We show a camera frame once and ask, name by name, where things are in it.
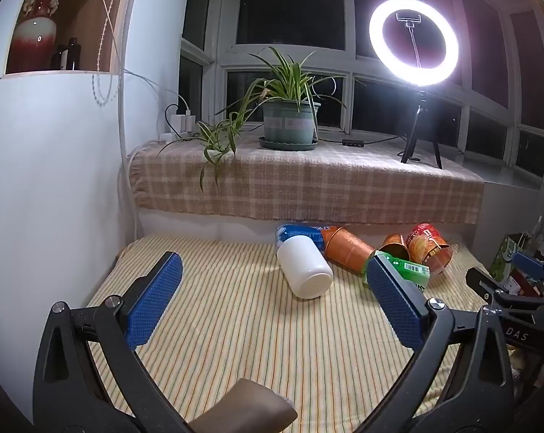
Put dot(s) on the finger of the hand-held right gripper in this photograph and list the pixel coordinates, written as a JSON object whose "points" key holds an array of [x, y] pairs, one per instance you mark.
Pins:
{"points": [[531, 262], [479, 279]]}

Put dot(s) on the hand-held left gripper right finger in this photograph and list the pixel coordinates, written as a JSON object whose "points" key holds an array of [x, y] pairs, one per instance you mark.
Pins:
{"points": [[393, 302]]}

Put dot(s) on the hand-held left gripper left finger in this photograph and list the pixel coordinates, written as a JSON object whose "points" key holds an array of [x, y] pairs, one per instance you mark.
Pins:
{"points": [[154, 297]]}

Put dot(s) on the white plastic jar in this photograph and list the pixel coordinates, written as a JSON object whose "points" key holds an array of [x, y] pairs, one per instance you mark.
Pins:
{"points": [[303, 266]]}

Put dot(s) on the small orange cup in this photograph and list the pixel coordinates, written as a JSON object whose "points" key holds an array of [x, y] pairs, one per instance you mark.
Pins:
{"points": [[395, 246]]}

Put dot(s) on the red snack cup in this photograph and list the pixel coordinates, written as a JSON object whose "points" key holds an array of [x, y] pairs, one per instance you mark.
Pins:
{"points": [[427, 243]]}

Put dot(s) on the large orange cup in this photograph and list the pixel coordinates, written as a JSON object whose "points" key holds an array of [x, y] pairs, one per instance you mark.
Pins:
{"points": [[348, 250]]}

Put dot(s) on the green and white carton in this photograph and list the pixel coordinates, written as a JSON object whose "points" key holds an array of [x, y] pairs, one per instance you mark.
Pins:
{"points": [[506, 252]]}

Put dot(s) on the green box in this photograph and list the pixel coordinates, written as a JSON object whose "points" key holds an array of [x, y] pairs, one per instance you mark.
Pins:
{"points": [[411, 270]]}

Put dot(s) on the striped yellow cloth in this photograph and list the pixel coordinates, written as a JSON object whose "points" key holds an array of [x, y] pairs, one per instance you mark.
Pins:
{"points": [[235, 324]]}

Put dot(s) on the blue printed can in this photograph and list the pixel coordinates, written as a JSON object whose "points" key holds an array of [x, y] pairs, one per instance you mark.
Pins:
{"points": [[299, 231]]}

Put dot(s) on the plaid beige cloth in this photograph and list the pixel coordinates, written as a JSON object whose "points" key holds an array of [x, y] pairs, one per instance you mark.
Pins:
{"points": [[321, 185]]}

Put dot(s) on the brown rounded object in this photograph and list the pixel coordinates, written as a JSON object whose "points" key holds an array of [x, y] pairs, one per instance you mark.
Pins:
{"points": [[249, 403]]}

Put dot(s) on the white power strip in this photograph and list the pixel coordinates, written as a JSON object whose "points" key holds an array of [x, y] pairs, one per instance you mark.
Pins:
{"points": [[172, 137]]}

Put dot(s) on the black usb hub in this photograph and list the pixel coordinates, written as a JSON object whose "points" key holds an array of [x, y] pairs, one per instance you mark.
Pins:
{"points": [[353, 142]]}

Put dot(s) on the black tripod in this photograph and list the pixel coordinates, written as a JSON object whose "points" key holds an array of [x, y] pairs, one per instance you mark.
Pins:
{"points": [[418, 119]]}

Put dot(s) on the white charger plug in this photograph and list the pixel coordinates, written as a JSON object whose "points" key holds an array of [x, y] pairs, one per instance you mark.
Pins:
{"points": [[190, 122], [177, 122]]}

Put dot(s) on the dark green pot saucer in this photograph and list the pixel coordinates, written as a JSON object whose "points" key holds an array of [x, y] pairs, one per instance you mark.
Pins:
{"points": [[290, 145]]}

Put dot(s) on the white pipe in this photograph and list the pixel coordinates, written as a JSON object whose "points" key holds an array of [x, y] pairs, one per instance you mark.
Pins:
{"points": [[122, 99]]}

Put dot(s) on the green flower pot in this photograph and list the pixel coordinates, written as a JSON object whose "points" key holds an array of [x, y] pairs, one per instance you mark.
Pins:
{"points": [[287, 121]]}

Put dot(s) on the spider plant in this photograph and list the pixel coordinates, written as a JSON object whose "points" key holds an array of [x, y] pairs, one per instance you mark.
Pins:
{"points": [[281, 79]]}

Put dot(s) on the dark glass bottle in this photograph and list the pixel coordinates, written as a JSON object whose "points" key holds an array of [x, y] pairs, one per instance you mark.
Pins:
{"points": [[59, 59], [73, 56]]}

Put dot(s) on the phone holder clamp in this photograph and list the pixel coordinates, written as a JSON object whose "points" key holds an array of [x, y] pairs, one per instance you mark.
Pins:
{"points": [[409, 17]]}

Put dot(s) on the red and white vase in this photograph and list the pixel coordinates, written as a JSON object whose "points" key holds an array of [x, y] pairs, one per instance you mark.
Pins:
{"points": [[33, 40]]}

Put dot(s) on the white window frame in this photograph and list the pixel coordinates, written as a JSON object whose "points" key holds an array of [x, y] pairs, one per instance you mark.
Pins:
{"points": [[350, 65]]}

